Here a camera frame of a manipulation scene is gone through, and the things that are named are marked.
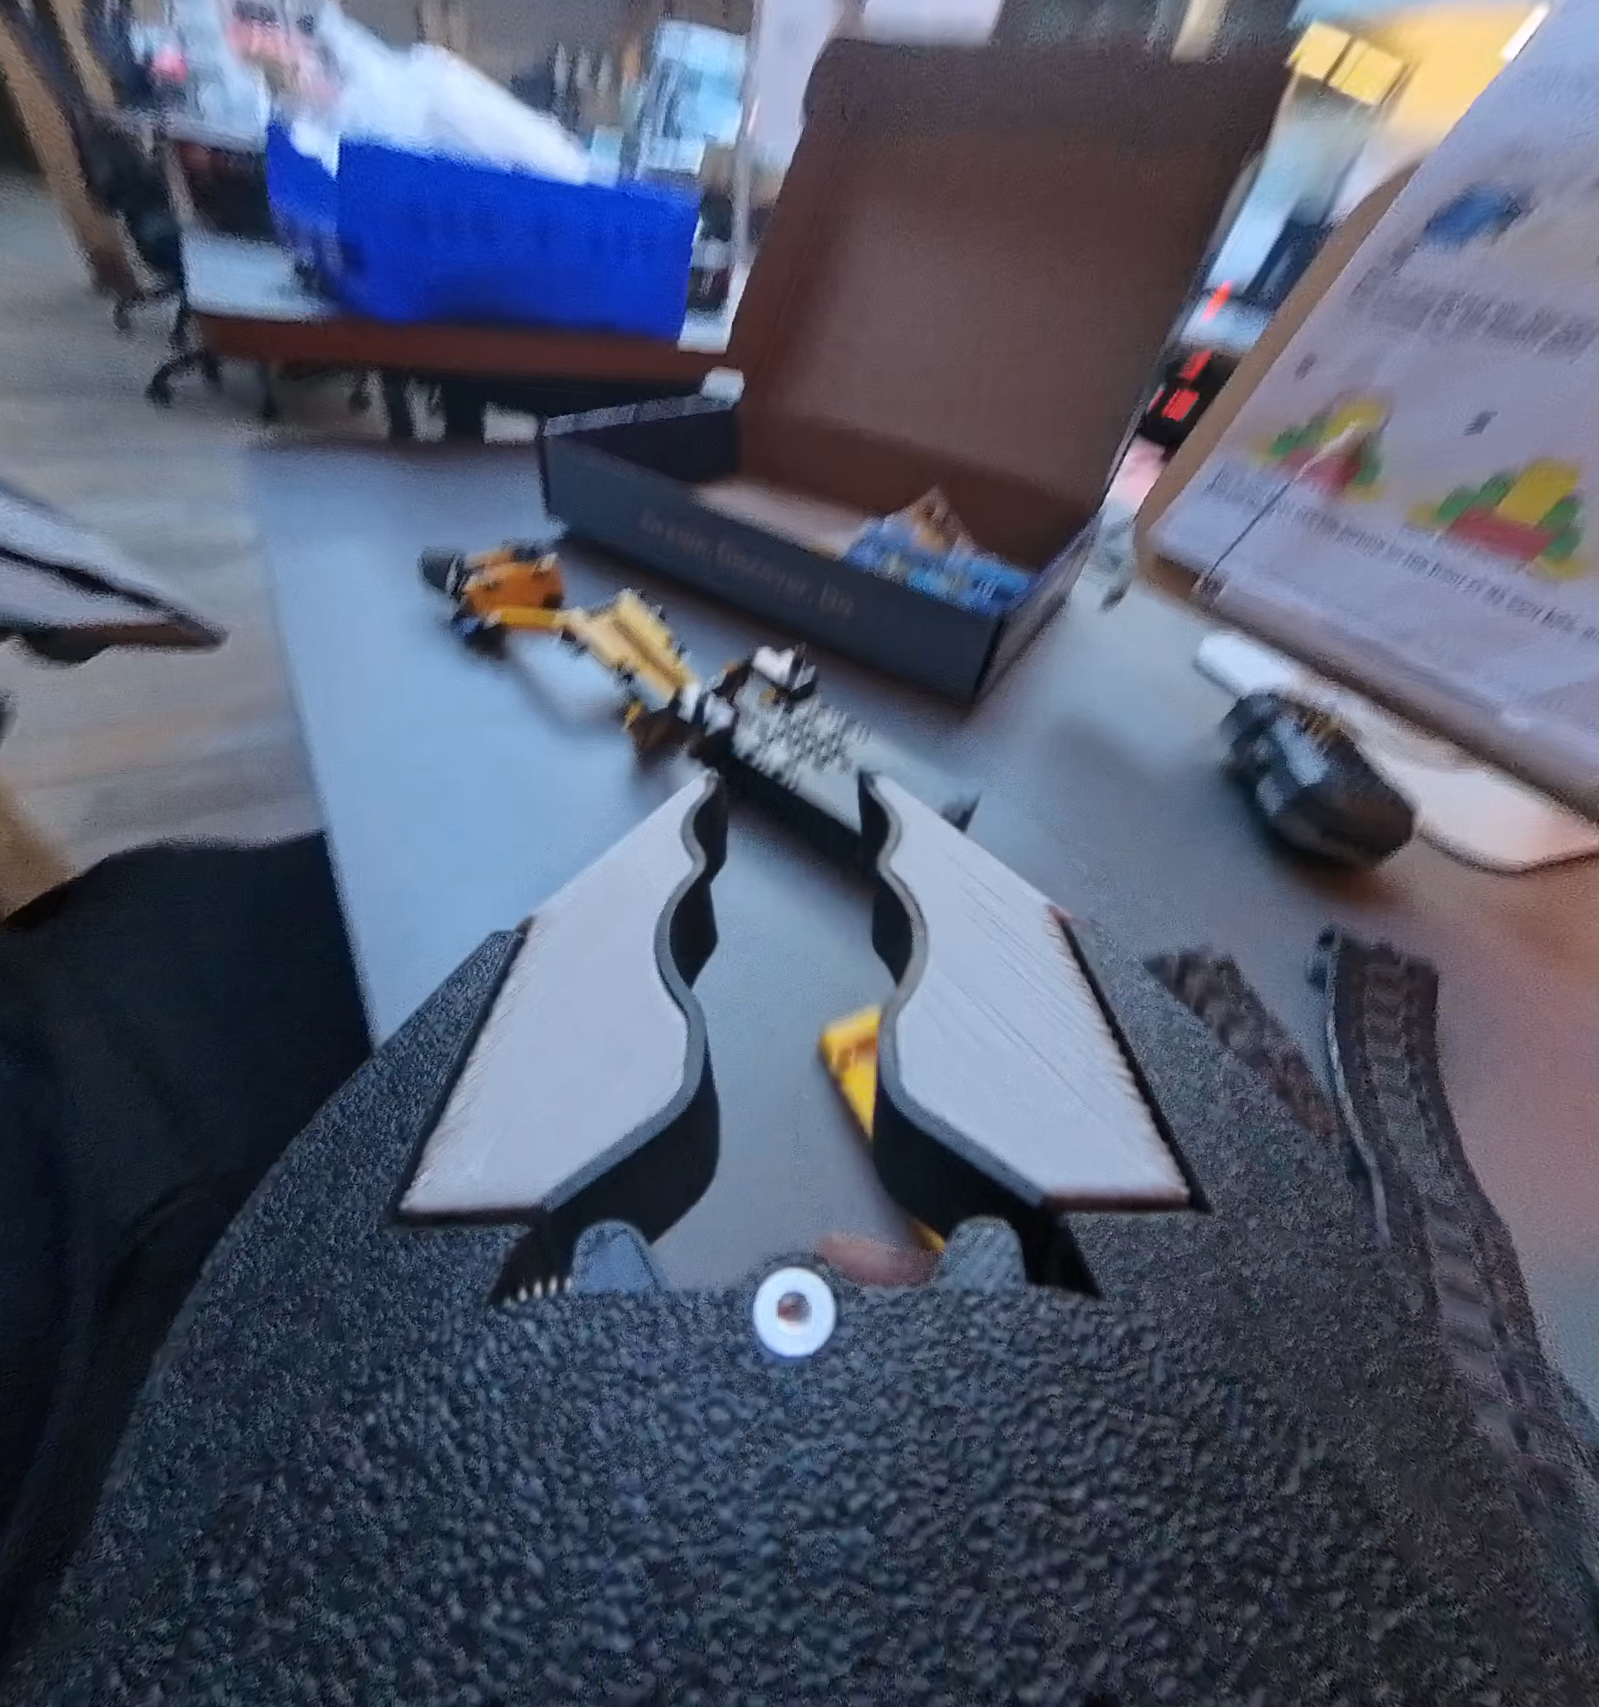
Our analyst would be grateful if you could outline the person's dark clothing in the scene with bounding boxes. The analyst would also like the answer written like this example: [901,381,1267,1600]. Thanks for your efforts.
[0,834,376,1707]

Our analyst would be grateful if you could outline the dark blue cardboard box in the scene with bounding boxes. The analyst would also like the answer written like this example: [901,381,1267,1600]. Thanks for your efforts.
[540,41,1294,706]

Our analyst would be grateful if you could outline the white plastic bags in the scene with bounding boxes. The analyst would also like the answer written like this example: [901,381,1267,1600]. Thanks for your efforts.
[320,27,601,182]

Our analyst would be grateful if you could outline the grey toy motor block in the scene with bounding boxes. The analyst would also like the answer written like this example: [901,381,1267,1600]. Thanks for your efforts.
[1220,692,1415,867]

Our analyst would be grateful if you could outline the brown table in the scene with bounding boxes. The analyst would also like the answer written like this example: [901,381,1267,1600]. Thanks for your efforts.
[187,233,749,442]

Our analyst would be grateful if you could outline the yellow perforated toy beam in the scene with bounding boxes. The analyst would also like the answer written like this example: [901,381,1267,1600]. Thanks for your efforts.
[819,1007,888,1142]

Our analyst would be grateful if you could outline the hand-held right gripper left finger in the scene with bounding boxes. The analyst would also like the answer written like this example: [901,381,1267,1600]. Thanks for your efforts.
[398,771,732,1249]

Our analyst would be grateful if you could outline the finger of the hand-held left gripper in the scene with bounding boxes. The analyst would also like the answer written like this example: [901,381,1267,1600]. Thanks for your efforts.
[0,549,224,664]
[0,461,224,632]

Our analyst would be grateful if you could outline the black office chair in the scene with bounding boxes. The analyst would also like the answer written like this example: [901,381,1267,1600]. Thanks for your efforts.
[85,113,281,409]

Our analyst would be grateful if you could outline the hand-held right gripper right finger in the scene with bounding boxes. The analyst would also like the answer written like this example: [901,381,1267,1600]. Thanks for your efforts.
[860,775,1195,1249]

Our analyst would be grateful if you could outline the blue printed booklet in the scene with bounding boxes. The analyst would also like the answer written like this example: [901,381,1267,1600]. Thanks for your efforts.
[843,487,1036,618]

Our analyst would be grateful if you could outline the blue plastic crate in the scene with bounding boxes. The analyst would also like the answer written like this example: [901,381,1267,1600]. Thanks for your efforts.
[267,126,701,342]

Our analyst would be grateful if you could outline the printed instruction sheet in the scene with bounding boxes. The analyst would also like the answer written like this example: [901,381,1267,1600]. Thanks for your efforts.
[1152,0,1599,802]

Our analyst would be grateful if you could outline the grey toy track chain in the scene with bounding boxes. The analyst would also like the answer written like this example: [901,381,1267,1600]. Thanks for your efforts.
[1313,924,1599,1643]
[1147,945,1352,1152]

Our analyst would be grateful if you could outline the white flat pad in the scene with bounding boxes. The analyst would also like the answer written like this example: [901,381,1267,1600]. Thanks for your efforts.
[1196,631,1599,876]

